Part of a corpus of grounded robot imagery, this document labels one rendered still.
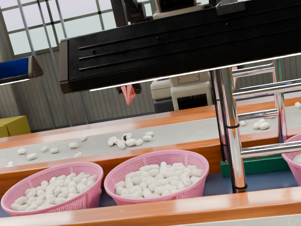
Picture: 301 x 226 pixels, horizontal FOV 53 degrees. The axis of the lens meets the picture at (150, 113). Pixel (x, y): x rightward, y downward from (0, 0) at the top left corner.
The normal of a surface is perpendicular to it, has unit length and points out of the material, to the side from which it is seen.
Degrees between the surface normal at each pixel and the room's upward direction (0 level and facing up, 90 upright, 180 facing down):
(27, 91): 90
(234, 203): 0
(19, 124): 90
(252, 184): 0
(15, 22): 90
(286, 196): 0
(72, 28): 90
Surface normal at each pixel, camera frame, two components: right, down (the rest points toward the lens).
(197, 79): -0.10, 0.39
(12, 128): 0.95, -0.11
